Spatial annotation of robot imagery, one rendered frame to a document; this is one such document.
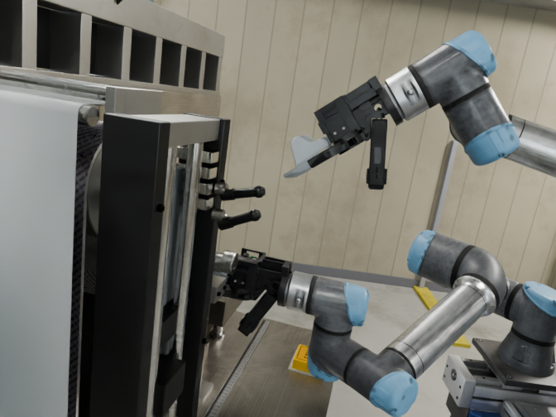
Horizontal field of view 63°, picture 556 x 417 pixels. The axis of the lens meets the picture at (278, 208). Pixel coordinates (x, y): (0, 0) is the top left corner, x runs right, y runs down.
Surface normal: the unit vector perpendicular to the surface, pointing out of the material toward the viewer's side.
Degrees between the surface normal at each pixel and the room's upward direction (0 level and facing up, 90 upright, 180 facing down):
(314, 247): 90
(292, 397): 0
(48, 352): 90
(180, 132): 90
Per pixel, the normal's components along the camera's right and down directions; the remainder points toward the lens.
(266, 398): 0.14, -0.96
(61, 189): -0.24, 0.20
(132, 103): 0.96, 0.19
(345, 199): -0.01, 0.24
